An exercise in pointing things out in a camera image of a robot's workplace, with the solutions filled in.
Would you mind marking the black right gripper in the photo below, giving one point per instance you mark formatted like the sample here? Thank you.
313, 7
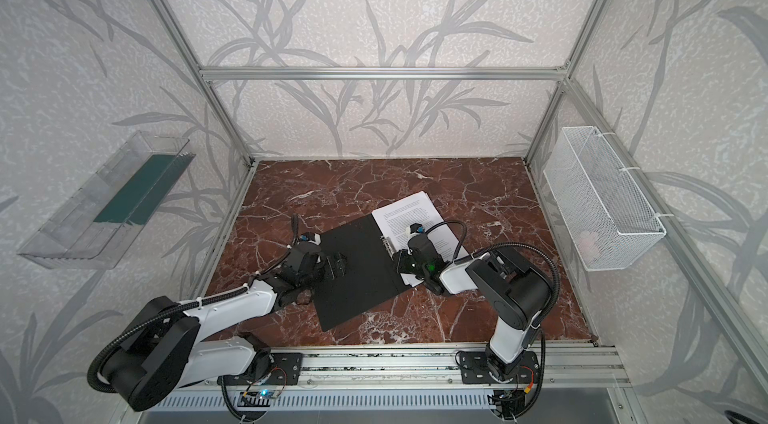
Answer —
405, 262

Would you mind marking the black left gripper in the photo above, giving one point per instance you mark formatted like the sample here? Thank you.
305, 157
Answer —
327, 264

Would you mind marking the blue and black file folder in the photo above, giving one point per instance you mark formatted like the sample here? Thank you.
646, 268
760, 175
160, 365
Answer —
371, 276

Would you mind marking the white paper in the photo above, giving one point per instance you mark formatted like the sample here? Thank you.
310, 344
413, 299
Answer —
447, 236

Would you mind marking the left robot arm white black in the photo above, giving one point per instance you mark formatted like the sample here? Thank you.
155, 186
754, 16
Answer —
167, 346

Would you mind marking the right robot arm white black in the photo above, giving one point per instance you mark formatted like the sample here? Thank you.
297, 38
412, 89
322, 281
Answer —
519, 281

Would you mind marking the metal folder clip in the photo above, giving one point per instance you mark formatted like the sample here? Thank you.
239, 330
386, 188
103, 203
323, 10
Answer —
389, 245

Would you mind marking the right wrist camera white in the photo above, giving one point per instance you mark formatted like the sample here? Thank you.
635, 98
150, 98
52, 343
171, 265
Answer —
416, 228

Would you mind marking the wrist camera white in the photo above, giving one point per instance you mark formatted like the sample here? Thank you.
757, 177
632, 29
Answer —
416, 228
310, 237

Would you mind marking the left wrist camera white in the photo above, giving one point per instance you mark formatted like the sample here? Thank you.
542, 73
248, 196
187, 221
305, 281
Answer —
310, 237

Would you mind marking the aluminium front rail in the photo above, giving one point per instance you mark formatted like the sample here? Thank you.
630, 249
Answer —
566, 364

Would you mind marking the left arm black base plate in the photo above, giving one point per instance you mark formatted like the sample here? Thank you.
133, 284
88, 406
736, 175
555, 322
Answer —
280, 369

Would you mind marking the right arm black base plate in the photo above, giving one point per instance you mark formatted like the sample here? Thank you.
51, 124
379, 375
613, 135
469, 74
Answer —
484, 367

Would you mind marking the left electronics board with wires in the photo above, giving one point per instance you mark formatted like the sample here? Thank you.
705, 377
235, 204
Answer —
247, 403

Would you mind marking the electronics board with wires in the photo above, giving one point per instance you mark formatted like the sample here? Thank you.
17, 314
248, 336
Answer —
247, 403
510, 405

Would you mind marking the right electronics board with wires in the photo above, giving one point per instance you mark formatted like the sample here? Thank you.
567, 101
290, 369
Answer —
510, 405

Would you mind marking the white wire mesh basket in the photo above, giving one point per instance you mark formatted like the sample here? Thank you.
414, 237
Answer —
595, 191

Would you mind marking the clear plastic wall tray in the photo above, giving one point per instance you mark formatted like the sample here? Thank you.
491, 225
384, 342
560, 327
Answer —
97, 225

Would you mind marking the aluminium cage frame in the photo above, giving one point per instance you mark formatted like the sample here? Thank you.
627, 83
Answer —
744, 338

